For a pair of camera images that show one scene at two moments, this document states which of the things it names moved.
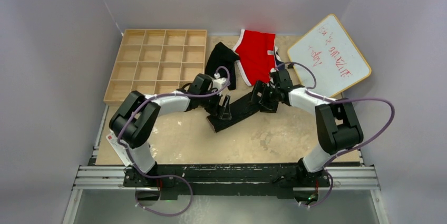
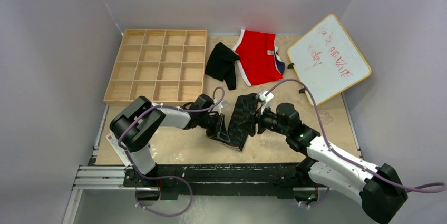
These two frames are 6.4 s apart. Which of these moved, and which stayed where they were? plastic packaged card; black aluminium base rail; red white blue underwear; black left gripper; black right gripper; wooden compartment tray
Moved: black right gripper; black left gripper
Stayed: wooden compartment tray; red white blue underwear; black aluminium base rail; plastic packaged card
